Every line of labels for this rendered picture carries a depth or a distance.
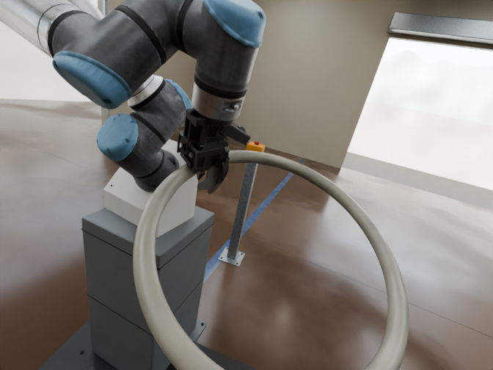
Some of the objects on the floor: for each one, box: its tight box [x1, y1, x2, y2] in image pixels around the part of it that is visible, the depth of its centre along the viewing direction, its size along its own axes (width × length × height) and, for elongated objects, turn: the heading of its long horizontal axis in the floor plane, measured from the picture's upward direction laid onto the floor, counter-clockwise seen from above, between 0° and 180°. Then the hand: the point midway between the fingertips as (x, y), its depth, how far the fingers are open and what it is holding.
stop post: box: [218, 142, 266, 267], centre depth 198 cm, size 20×20×109 cm
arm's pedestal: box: [80, 206, 214, 370], centre depth 122 cm, size 50×50×85 cm
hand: (207, 181), depth 58 cm, fingers closed on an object, 4 cm apart
